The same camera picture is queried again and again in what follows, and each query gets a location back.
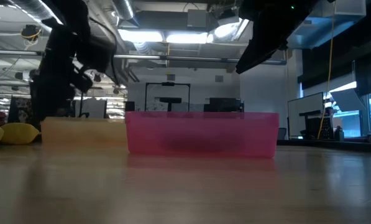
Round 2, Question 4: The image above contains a white board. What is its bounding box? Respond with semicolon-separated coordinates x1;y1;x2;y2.
286;91;325;138

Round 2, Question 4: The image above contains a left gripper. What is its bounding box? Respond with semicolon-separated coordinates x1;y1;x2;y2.
31;27;94;122

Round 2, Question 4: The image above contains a black metal rig frame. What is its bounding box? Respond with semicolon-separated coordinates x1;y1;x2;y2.
144;82;191;112

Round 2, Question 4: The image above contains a black equipment stand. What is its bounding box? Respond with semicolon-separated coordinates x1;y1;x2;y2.
298;108;336;141

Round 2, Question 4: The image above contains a pink translucent plastic bin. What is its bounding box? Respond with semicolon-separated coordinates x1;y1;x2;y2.
124;111;280;159

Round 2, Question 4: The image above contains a grey ceiling box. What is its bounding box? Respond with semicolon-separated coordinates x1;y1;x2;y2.
186;9;208;29

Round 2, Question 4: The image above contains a black monitor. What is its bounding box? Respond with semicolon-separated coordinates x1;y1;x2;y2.
203;97;245;113

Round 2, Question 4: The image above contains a white angled panel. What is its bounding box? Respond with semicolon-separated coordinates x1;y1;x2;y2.
329;88;367;113

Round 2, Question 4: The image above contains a dark bottle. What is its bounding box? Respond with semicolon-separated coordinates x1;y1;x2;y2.
334;125;346;142

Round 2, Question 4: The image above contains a ceiling cable reel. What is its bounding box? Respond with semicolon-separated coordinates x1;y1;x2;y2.
20;24;43;43

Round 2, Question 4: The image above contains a rectangular ceiling light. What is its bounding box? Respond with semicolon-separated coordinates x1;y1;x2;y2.
165;32;209;44
118;29;164;43

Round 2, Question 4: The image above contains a black aluminium frame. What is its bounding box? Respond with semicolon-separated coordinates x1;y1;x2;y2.
277;139;371;154

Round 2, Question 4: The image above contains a large rectangular air duct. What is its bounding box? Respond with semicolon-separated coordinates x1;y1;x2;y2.
286;0;368;50

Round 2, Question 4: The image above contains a silver round duct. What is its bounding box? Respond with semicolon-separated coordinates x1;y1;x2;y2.
111;0;137;21

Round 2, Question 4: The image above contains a silver spiral duct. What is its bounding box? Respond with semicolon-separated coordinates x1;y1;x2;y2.
4;0;65;27

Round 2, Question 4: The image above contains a grey horizontal pipe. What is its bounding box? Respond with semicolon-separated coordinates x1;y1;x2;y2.
0;49;288;65

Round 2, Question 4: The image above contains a floral patterned panel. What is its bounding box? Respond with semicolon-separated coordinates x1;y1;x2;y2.
7;96;34;123

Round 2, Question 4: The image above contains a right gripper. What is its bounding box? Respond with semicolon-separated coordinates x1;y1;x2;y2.
236;0;293;75

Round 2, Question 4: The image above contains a yellow hanging cable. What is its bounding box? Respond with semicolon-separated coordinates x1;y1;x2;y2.
316;0;337;140

